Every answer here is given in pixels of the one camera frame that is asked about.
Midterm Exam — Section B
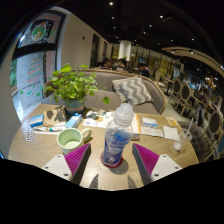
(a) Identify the white blue booklet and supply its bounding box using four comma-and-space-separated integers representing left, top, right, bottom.
141, 116, 159, 128

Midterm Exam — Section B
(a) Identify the dark framed wall poster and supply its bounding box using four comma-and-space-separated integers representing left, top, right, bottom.
18, 13, 66, 49

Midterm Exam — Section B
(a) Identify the green potted plant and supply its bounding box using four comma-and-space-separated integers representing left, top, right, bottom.
43, 63, 112, 117

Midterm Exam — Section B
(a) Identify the clear plastic cup with straw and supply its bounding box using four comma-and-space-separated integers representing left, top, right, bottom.
172, 117, 194, 152

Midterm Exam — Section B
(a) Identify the group of wooden dining chairs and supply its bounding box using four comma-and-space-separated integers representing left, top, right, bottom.
168, 78, 224, 161

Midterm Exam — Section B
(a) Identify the grey white chevron pillow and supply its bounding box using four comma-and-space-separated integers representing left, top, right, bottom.
111, 76, 154, 107

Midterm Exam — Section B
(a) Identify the white printed menu sheet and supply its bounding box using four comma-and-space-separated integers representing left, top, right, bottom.
81, 109, 116, 129

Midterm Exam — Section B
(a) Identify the group of ceiling spotlights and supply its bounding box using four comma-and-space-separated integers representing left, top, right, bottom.
108, 1, 196, 54

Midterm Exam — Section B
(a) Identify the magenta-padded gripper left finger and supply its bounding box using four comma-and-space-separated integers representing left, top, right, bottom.
41, 143, 92, 186

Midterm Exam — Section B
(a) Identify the grey curved sofa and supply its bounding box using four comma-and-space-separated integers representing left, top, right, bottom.
74, 68, 169, 116

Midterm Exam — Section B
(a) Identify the white paper napkin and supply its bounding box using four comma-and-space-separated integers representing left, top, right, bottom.
162, 125, 181, 142

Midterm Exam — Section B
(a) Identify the blue and white box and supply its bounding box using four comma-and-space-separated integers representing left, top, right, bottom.
29, 114, 45, 129

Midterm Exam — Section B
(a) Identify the clear blue-label water bottle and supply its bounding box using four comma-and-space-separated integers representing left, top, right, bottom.
100, 102, 135, 168

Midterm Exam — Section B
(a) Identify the white round column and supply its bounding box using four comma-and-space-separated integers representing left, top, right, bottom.
118, 39, 132, 62

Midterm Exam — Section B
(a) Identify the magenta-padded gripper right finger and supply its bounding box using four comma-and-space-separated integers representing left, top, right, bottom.
132, 143, 184, 186

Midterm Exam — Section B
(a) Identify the small light blue carton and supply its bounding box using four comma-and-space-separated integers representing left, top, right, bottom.
65, 112, 83, 130

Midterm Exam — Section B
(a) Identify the white leaflet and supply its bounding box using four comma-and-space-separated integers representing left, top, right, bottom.
139, 125, 165, 138

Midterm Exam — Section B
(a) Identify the white pill blister pack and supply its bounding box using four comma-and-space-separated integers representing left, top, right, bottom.
25, 128, 35, 142

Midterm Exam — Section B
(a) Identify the pale green mug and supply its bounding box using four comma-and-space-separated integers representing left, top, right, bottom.
56, 127, 93, 156

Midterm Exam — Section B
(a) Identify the white green tube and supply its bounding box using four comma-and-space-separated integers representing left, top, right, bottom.
32, 124, 67, 133

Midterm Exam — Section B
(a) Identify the yellow card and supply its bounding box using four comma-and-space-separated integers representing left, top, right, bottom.
165, 115, 179, 127

